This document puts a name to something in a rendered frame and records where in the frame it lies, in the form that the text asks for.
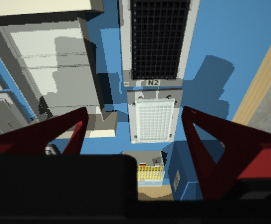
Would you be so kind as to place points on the black multi-well plate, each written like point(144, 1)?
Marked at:
point(157, 28)

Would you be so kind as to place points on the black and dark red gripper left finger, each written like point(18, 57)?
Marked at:
point(34, 138)

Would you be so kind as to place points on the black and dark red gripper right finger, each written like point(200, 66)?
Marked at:
point(247, 152)

